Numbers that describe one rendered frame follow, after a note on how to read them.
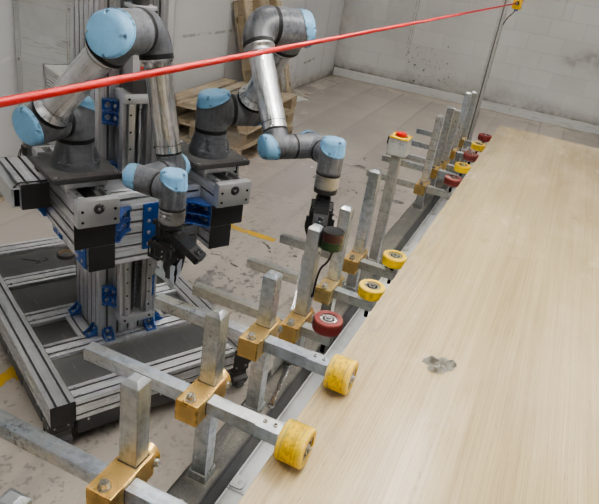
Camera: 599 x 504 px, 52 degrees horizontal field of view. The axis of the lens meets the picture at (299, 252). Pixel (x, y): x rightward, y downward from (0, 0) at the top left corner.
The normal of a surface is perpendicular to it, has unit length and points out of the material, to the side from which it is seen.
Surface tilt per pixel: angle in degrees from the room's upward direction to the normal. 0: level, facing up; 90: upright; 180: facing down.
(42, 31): 90
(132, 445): 90
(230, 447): 0
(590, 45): 90
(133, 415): 90
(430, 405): 0
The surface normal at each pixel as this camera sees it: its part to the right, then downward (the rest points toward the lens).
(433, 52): -0.38, 0.37
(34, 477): 0.14, -0.88
